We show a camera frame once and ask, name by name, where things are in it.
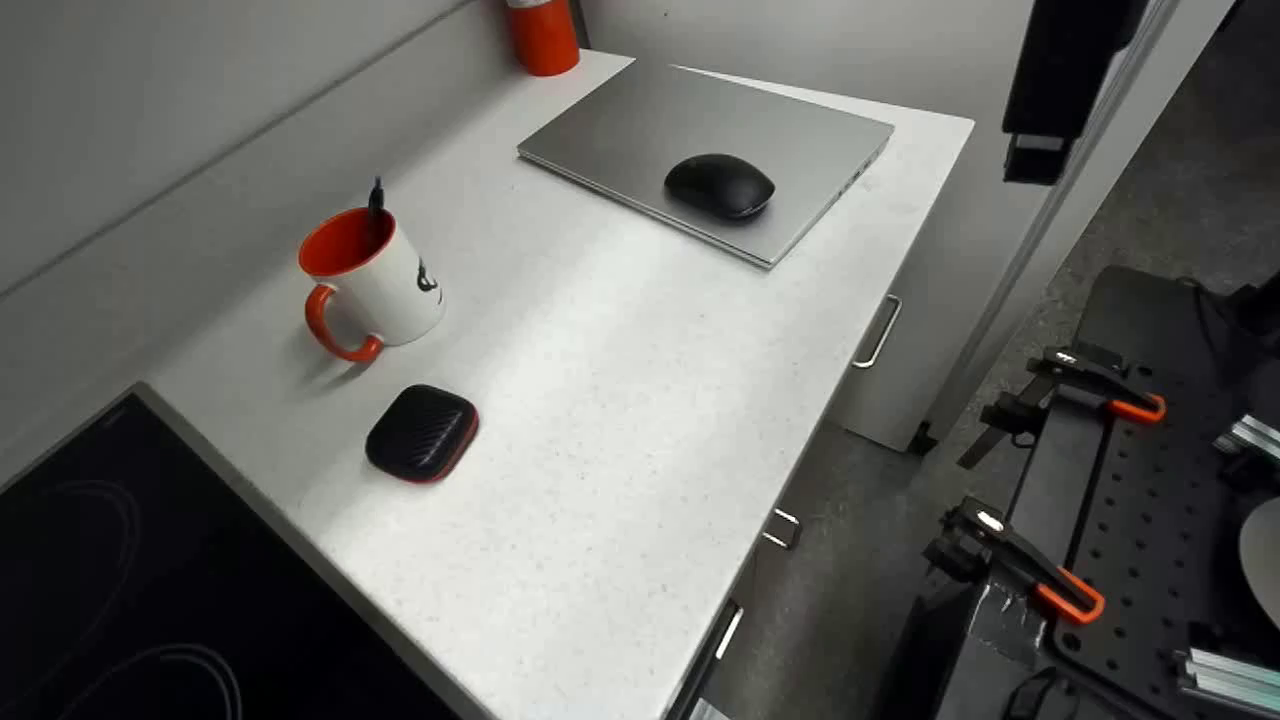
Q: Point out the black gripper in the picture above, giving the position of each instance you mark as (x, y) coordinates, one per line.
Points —
(1072, 63)

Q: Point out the white mug orange inside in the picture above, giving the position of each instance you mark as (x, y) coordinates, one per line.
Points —
(386, 285)

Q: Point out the black computer mouse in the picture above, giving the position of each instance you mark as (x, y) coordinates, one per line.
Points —
(722, 186)

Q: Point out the grey closed laptop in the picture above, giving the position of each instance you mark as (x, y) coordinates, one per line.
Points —
(694, 141)

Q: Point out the aluminium extrusion bar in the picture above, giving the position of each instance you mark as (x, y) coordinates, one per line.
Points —
(1231, 682)
(1254, 437)

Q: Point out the black perforated board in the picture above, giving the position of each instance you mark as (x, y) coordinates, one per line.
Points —
(1144, 535)

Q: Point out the grey round disc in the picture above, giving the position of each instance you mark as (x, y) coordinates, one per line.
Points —
(1263, 563)

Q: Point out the orange cylinder container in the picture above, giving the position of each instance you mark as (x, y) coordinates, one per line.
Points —
(540, 33)

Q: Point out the black earbuds case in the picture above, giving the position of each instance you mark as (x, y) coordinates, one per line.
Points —
(421, 432)

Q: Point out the black glass cooktop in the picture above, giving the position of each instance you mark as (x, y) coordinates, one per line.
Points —
(145, 585)

